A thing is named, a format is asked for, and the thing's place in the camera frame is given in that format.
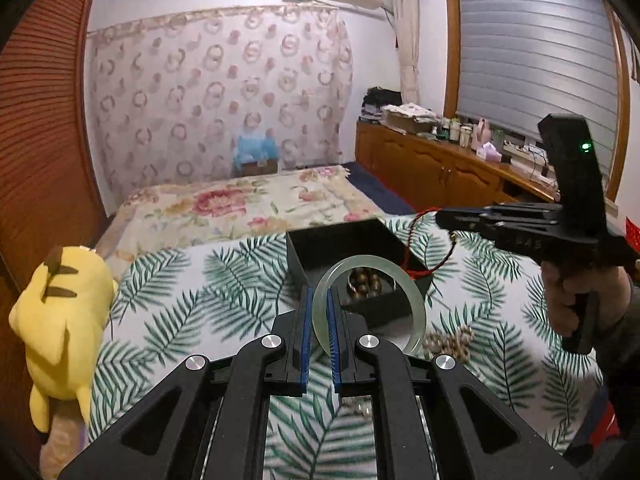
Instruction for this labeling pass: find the wooden window frame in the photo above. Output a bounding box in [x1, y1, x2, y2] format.
[444, 0, 632, 196]

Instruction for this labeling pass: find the pale green jade bangle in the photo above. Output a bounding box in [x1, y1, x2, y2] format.
[313, 255, 425, 356]

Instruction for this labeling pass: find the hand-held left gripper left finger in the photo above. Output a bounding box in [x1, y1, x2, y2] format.
[57, 285, 313, 480]

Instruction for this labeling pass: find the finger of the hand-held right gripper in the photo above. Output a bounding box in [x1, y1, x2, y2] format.
[452, 203, 561, 223]
[435, 211, 561, 250]

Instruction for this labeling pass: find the black jewelry box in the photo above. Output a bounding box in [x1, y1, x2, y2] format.
[286, 218, 433, 328]

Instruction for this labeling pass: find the brown slatted wooden wardrobe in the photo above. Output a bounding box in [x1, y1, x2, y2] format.
[0, 0, 109, 311]

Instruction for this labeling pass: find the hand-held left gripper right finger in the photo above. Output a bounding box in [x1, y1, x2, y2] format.
[326, 290, 583, 480]

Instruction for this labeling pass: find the red cord necklace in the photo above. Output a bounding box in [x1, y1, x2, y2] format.
[400, 208, 458, 279]

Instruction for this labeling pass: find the navy blanket with red edge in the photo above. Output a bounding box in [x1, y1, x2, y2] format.
[347, 161, 419, 217]

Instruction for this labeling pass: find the light wooden bead bracelet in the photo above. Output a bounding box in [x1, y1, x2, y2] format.
[424, 325, 475, 363]

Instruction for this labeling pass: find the blue plastic bag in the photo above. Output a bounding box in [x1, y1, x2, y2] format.
[232, 131, 279, 166]

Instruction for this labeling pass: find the grey window blind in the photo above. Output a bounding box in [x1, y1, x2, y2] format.
[457, 0, 621, 173]

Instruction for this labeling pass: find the floral blanket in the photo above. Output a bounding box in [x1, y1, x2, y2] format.
[95, 164, 387, 281]

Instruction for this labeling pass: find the stack of dark clothes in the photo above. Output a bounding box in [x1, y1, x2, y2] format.
[360, 87, 402, 124]

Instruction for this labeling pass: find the white power strip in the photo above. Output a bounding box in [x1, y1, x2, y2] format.
[501, 141, 543, 172]

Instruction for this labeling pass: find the small cardboard box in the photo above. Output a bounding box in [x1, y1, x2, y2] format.
[240, 159, 279, 177]

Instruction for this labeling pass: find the person's right hand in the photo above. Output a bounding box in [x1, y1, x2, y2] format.
[541, 260, 633, 336]

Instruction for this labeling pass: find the sheer circle-print curtain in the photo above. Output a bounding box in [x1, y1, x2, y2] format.
[85, 2, 354, 201]

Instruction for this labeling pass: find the row of toiletry bottles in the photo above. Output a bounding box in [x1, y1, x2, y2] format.
[434, 116, 474, 149]

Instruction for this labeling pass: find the dark brown bead bracelet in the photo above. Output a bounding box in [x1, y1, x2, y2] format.
[347, 267, 389, 302]

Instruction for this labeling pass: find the person's right forearm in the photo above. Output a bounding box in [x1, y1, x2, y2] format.
[595, 280, 640, 456]

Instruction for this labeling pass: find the green leaf-print cloth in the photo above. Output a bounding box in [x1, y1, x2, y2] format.
[87, 215, 608, 480]

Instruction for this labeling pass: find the yellow plush toy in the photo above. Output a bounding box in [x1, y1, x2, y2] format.
[9, 245, 119, 433]

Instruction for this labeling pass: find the cardboard box with floral cloth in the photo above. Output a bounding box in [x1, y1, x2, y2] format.
[381, 102, 442, 134]

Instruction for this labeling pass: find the long wooden cabinet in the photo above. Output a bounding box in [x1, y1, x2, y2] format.
[355, 119, 563, 217]

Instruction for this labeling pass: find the pink vase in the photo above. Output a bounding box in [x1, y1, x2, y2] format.
[472, 117, 494, 149]

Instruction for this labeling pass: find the beige plush cushion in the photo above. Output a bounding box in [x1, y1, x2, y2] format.
[40, 400, 101, 480]

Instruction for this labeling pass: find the beige tied window drape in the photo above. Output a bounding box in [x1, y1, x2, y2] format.
[390, 0, 422, 107]

